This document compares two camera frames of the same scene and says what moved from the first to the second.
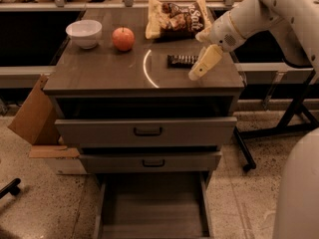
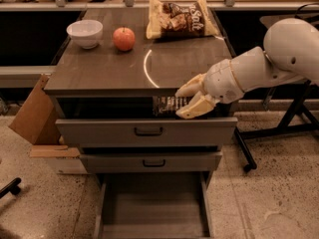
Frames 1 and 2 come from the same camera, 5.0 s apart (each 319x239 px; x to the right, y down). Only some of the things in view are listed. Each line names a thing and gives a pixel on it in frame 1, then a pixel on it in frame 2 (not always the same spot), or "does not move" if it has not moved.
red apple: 123,38 does not move
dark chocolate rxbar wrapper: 181,61 -> 167,106
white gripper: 223,31 -> 220,82
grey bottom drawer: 154,205 does not move
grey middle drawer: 154,162 does not move
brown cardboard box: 35,121 does not move
